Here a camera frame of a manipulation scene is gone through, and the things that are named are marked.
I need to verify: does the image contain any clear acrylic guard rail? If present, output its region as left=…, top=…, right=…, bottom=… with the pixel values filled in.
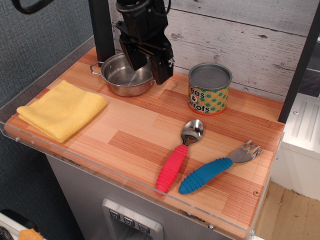
left=0, top=38, right=284, bottom=240

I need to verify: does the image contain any silver dispenser button panel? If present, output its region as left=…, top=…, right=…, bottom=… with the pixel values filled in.
left=102, top=198, right=165, bottom=240

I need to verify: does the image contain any white toy sink unit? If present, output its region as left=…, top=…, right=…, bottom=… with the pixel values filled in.
left=271, top=93, right=320, bottom=200

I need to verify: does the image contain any peas and carrots can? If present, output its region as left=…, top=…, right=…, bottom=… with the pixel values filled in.
left=187, top=62, right=233, bottom=116

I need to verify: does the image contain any orange object at corner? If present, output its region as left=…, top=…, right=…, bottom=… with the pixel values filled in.
left=18, top=228, right=44, bottom=240

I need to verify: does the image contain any blue handled fork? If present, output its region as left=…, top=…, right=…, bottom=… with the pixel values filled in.
left=178, top=140, right=263, bottom=195

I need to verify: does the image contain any red handled spoon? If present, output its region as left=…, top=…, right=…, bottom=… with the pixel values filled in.
left=156, top=119, right=204, bottom=193

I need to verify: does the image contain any stainless steel pot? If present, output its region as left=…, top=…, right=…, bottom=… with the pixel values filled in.
left=90, top=53, right=156, bottom=97

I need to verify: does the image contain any black right frame post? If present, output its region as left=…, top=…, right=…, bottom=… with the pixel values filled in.
left=278, top=3, right=320, bottom=124

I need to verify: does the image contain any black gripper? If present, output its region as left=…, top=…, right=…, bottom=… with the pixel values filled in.
left=115, top=0, right=175, bottom=85

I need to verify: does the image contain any black frame post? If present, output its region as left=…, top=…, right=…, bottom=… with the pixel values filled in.
left=278, top=3, right=320, bottom=124
left=88, top=0, right=116, bottom=62

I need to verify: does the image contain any black left frame post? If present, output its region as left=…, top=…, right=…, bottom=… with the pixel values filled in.
left=88, top=0, right=116, bottom=62

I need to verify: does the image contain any black sleeved cable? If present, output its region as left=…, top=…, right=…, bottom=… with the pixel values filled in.
left=11, top=0, right=55, bottom=15

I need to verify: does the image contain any grey toy fridge cabinet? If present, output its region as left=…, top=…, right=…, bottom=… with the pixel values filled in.
left=46, top=152, right=241, bottom=240

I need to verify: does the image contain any yellow folded cloth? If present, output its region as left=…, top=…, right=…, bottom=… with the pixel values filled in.
left=16, top=80, right=107, bottom=143

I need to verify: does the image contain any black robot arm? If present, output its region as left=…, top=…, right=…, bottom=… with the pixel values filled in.
left=116, top=0, right=175, bottom=85

